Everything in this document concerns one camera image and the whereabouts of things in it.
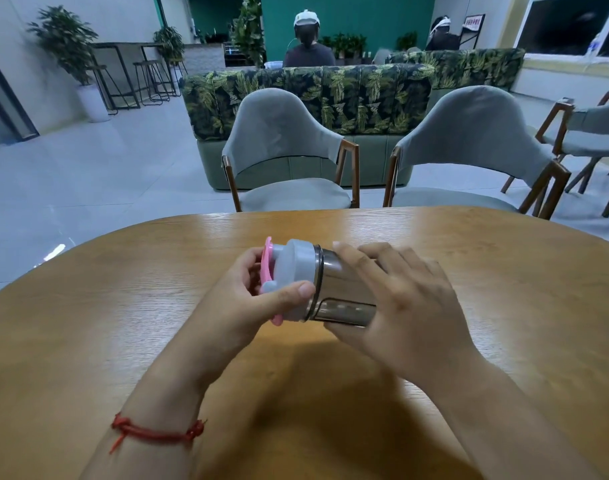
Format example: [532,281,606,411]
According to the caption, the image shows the black metal bar stool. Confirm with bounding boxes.
[86,64,119,116]
[157,58,189,98]
[132,59,164,106]

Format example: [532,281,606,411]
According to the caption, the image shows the black framed sign board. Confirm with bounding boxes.
[459,13,486,50]

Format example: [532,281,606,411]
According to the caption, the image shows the person's right forearm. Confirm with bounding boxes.
[425,355,603,480]

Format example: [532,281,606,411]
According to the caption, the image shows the row of small green plants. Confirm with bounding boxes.
[319,33,369,61]

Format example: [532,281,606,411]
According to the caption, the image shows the red string bracelet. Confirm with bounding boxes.
[109,413,206,454]

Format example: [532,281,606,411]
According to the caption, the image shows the leaf print green sofa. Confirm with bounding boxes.
[386,48,527,115]
[179,64,437,191]

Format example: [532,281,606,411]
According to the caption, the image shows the potted tree in white pot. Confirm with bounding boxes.
[26,5,111,123]

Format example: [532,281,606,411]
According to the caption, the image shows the small potted green plant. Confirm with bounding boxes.
[152,26,186,80]

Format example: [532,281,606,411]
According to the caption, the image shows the tall green leafy plant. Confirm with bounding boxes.
[228,0,266,68]

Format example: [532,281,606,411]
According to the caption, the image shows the person's left forearm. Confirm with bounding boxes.
[79,315,245,480]

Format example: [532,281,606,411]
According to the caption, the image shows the grey upholstered wooden chair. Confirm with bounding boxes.
[501,91,609,218]
[221,88,361,213]
[383,85,572,221]

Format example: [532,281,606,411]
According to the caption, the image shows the person's right hand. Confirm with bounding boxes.
[324,241,481,391]

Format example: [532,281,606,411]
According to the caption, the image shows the person's left hand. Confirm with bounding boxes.
[187,247,317,390]

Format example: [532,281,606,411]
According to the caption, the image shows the black frame high table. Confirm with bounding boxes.
[90,42,179,111]

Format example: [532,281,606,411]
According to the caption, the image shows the dark window with white frame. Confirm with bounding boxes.
[513,0,609,59]

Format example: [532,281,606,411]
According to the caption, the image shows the dark glass door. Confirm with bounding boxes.
[0,44,40,149]

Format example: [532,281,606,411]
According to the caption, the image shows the clear bottle grey lid pink cap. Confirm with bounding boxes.
[259,237,378,328]

